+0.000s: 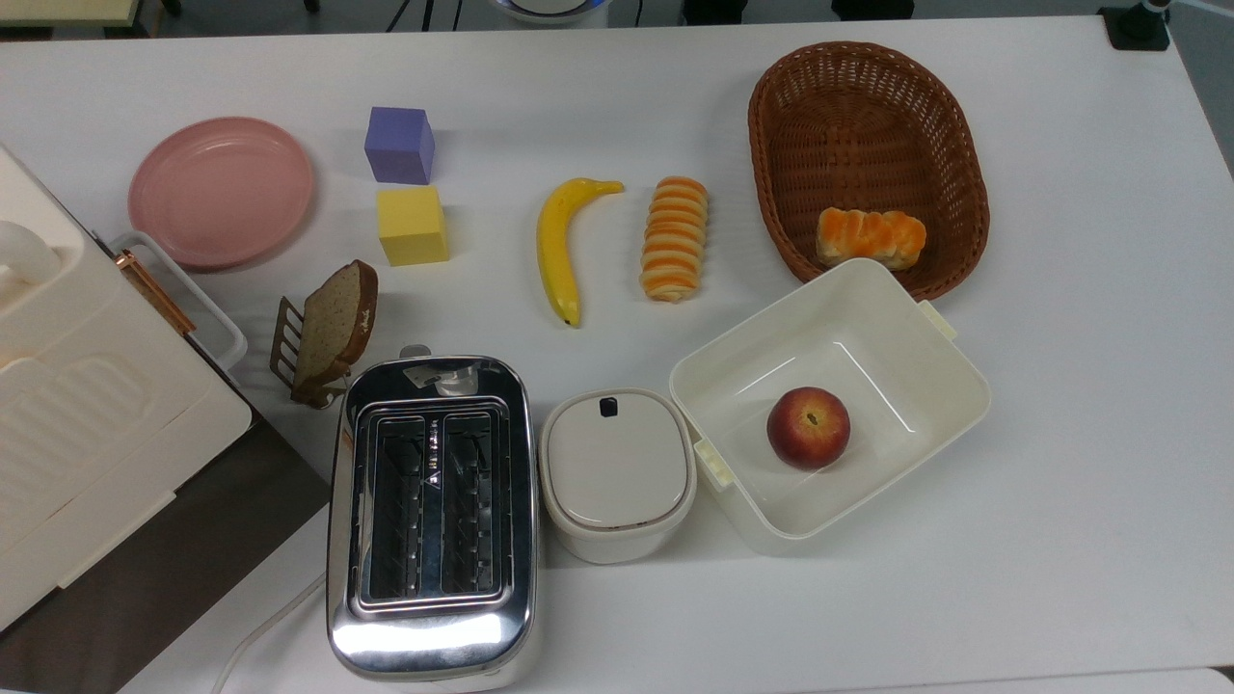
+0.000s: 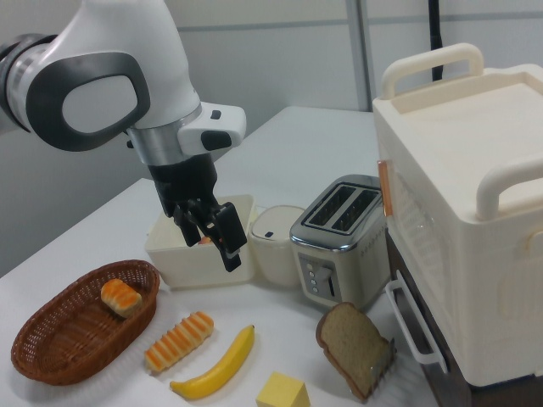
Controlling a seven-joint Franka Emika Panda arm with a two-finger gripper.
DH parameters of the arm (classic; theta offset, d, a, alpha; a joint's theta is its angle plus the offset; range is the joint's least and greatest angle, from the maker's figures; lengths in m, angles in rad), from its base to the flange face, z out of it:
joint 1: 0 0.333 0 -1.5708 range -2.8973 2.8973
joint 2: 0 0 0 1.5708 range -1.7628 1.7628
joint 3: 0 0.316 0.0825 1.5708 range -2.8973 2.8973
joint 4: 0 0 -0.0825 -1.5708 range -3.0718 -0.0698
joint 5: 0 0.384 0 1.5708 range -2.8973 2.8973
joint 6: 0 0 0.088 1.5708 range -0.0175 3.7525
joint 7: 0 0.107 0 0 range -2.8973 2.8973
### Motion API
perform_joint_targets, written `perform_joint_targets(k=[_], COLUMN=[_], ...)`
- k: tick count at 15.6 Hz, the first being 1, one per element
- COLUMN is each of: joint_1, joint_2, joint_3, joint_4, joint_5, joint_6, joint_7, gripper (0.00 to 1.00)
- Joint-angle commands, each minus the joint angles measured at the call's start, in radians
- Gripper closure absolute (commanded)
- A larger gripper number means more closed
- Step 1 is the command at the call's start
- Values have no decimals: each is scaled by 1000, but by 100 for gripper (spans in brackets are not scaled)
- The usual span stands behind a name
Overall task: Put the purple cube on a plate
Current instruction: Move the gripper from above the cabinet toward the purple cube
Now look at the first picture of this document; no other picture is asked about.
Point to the orange glazed bread loaf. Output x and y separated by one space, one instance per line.
871 237

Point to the brown bread slice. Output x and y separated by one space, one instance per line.
333 323

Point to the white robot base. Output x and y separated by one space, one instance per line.
548 8

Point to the brown wicker basket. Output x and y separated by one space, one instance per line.
858 125

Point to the chrome and cream toaster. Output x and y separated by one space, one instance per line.
429 636

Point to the red apple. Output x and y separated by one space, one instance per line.
808 428

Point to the brown toast rack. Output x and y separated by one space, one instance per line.
284 342

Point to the purple foam cube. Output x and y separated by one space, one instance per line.
398 146

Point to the white plastic open box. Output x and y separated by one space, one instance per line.
897 357

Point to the white lidded small bin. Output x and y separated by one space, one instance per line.
617 472

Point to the yellow banana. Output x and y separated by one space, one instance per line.
553 246

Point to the yellow foam cube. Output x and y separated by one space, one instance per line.
413 226

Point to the orange striped spiral bread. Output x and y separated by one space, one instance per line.
674 239

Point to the pink plate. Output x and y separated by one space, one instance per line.
220 193

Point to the black table clamp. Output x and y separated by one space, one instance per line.
1138 27

